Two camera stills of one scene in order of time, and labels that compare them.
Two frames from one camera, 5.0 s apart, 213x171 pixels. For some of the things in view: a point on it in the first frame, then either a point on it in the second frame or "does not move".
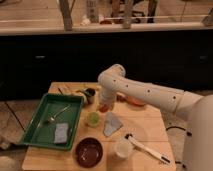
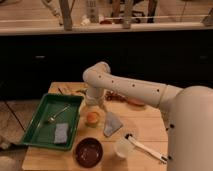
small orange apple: [104, 108] → [92, 117]
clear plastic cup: [123, 149] does not move
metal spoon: [63, 110] does not move
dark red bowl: [89, 152] does not move
